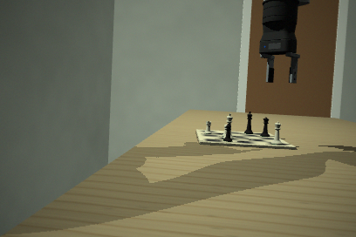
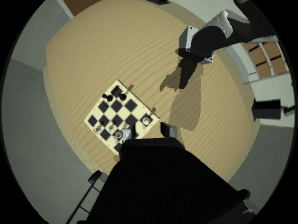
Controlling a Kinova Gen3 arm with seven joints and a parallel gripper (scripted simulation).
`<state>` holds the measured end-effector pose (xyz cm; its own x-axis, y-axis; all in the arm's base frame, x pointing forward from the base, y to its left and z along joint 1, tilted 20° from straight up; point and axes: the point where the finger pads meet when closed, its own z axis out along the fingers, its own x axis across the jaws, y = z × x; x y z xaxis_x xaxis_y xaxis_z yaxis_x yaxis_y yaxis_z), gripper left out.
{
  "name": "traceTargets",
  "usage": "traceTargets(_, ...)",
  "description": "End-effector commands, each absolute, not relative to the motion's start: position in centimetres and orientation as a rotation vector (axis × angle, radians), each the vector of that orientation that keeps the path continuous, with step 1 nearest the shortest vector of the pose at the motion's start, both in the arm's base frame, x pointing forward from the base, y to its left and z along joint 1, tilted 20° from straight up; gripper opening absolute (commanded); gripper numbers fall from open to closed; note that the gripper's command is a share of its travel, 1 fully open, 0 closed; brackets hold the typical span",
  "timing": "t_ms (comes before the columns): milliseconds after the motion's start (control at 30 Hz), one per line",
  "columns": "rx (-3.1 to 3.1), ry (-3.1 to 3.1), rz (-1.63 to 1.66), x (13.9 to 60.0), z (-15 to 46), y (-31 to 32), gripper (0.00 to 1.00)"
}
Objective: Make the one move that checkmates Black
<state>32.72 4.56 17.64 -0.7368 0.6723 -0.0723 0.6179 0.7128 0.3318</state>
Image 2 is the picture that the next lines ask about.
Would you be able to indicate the white chess king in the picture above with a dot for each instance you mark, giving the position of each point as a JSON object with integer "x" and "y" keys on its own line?
{"x": 118, "y": 134}

